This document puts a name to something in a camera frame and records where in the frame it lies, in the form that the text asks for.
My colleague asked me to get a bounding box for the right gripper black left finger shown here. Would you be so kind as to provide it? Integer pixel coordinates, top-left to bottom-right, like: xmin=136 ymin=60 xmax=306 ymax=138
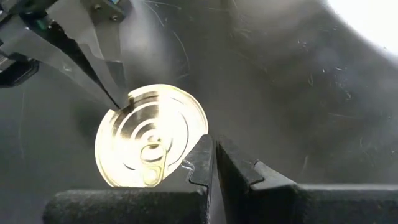
xmin=42 ymin=134 xmax=215 ymax=224

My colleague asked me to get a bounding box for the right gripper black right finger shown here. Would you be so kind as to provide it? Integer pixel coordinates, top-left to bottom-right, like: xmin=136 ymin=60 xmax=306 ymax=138
xmin=216 ymin=136 xmax=398 ymax=224

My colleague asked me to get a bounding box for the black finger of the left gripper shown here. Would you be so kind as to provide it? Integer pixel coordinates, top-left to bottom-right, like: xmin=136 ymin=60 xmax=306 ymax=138
xmin=46 ymin=0 xmax=129 ymax=108
xmin=0 ymin=23 xmax=121 ymax=110

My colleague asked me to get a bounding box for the gold lid pink blue can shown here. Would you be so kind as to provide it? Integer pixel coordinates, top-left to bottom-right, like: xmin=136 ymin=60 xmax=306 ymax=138
xmin=94 ymin=83 xmax=209 ymax=189

